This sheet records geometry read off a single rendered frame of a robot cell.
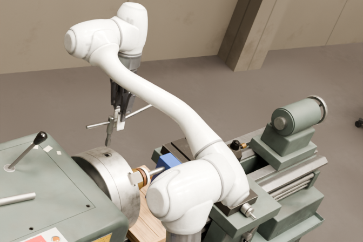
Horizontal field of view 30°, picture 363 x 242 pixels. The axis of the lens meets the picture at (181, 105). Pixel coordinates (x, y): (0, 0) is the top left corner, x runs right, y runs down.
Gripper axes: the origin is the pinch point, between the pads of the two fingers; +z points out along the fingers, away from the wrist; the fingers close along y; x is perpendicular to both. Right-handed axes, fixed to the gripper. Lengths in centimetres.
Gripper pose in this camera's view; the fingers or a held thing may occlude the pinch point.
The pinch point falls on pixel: (119, 119)
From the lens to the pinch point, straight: 232.8
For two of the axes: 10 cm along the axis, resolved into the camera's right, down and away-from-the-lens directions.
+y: -6.4, -4.3, 6.4
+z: -1.6, 8.8, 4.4
